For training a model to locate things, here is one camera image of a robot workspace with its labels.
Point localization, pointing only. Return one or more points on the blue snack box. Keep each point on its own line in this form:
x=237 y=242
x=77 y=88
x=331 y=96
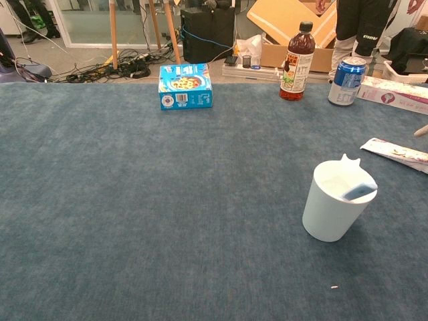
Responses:
x=185 y=87

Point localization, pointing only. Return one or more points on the blue table mat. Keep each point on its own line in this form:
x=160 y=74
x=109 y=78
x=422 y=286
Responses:
x=100 y=200

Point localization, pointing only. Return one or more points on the light blue toothbrush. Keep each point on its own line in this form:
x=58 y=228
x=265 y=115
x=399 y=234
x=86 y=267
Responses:
x=359 y=191

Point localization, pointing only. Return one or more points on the silver aluminium rails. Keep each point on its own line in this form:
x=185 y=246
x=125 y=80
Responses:
x=240 y=72

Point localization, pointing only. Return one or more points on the wooden easel leg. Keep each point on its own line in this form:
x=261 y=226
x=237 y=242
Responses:
x=114 y=33
x=171 y=30
x=154 y=23

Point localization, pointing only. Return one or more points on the blue soda can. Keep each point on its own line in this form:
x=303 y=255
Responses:
x=346 y=83

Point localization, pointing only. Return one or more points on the floral long box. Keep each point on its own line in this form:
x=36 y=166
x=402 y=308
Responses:
x=394 y=97

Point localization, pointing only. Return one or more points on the dark blue machine base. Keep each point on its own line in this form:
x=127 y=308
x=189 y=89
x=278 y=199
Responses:
x=6 y=73

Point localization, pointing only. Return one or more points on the bystander person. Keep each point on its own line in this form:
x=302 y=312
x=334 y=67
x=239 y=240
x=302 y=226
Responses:
x=47 y=16
x=364 y=33

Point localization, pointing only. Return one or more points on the white cup with ears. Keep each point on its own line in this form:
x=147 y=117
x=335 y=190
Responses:
x=331 y=217

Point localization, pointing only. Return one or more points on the white plastic basket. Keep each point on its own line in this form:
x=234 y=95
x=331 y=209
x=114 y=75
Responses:
x=401 y=77

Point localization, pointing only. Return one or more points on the white floral toothpaste tube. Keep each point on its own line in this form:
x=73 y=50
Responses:
x=394 y=152

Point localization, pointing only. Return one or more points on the white plastic bag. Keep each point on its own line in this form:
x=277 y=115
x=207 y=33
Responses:
x=250 y=45

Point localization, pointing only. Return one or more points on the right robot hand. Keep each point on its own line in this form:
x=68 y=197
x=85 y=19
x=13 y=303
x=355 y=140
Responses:
x=422 y=130

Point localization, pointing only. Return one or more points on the black mesh pen cup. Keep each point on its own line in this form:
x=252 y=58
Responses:
x=246 y=61

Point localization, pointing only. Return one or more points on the black phone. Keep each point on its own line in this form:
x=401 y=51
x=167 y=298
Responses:
x=231 y=60

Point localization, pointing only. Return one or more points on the open cardboard box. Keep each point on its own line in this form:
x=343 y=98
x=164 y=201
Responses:
x=284 y=16

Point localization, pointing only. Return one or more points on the brown tea bottle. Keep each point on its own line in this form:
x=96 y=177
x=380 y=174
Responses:
x=297 y=67

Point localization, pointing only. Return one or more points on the green fabric item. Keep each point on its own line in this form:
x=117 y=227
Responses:
x=38 y=21

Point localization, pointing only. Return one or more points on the black computer tower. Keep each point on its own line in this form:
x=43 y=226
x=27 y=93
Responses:
x=207 y=33

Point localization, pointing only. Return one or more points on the white cabinet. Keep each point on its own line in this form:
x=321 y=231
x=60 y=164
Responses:
x=5 y=20

